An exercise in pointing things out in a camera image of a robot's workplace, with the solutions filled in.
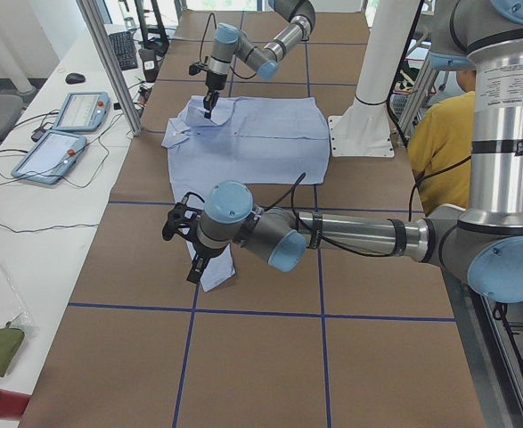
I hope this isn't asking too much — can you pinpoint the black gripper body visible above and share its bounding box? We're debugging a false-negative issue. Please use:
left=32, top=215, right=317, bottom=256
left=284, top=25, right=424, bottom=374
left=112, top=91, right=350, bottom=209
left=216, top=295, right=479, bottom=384
left=192, top=243, right=225, bottom=272
left=206, top=70, right=226, bottom=94

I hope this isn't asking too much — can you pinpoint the blue striped button shirt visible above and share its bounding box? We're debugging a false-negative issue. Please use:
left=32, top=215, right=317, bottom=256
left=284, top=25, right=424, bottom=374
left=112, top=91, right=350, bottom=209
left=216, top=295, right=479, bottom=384
left=162, top=95, right=330, bottom=291

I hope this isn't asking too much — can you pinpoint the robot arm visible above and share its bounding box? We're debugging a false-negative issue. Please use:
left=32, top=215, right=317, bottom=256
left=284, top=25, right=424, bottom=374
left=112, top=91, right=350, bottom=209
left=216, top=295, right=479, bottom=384
left=180, top=1, right=523, bottom=303
left=203, top=0, right=315, bottom=119

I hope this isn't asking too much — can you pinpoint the black keyboard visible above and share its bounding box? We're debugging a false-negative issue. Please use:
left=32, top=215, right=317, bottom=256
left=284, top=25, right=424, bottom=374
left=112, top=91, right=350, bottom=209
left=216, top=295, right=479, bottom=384
left=108, top=31, right=138, bottom=70

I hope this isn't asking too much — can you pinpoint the upper blue teach pendant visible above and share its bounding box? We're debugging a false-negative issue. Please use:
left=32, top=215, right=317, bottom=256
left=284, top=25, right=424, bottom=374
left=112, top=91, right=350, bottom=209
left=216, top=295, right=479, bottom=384
left=52, top=92, right=110, bottom=133

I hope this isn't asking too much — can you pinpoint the blue teach pendant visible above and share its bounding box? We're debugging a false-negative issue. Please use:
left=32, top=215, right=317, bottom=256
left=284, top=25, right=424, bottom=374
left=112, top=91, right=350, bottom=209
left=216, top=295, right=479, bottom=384
left=52, top=92, right=110, bottom=133
left=11, top=130, right=87, bottom=185

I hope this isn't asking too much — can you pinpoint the black computer mouse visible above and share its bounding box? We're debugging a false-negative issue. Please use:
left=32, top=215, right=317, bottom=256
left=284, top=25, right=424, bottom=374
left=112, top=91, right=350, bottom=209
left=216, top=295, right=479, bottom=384
left=65, top=72, right=86, bottom=85

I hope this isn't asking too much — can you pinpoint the lower blue teach pendant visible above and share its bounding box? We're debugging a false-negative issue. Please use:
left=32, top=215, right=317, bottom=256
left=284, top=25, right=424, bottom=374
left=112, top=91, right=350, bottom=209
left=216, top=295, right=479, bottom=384
left=11, top=130, right=87, bottom=185

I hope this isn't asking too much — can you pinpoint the person in yellow shirt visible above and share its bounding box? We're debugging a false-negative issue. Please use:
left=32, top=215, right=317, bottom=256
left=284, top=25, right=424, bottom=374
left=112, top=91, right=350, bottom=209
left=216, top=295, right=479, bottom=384
left=407, top=70, right=477, bottom=215

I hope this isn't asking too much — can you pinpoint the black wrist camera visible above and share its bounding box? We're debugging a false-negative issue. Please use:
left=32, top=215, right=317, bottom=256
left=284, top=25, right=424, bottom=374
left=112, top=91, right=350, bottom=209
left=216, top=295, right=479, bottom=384
left=162, top=202, right=201, bottom=243
left=188, top=62, right=208, bottom=76

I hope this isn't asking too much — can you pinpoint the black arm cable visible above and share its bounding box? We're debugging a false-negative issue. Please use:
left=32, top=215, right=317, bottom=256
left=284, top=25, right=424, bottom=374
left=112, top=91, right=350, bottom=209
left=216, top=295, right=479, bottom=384
left=198, top=12, right=262, bottom=81
left=260, top=171, right=405, bottom=258

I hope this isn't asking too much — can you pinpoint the aluminium frame post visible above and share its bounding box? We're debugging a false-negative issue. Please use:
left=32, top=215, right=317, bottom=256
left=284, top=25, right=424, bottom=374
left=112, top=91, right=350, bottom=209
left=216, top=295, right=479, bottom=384
left=76, top=0, right=143, bottom=137

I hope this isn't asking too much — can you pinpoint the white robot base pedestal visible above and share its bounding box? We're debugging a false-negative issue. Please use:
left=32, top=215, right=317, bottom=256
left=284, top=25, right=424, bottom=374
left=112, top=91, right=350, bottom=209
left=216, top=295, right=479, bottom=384
left=329, top=0, right=422, bottom=158

